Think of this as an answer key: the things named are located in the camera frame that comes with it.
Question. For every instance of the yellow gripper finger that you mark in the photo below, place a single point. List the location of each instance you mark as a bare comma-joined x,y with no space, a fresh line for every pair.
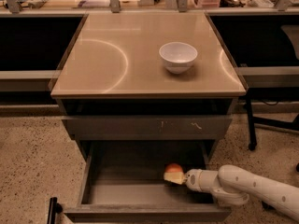
175,177

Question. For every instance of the open middle drawer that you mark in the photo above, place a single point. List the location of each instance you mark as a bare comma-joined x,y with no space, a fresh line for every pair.
124,182

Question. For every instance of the closed top drawer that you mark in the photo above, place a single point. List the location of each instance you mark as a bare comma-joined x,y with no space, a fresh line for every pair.
209,127

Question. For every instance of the white bowl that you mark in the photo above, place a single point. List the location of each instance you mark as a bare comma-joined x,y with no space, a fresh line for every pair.
177,57

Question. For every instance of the orange fruit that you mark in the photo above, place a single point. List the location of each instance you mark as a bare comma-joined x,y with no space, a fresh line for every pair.
173,168

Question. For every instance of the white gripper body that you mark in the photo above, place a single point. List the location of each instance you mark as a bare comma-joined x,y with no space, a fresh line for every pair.
192,179

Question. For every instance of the grey drawer cabinet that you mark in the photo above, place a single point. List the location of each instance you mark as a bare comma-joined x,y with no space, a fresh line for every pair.
114,69

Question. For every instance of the black stand leg with caster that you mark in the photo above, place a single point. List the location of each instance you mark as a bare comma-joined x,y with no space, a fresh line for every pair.
252,134

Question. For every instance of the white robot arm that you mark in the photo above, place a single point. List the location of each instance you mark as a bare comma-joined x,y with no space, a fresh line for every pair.
234,185

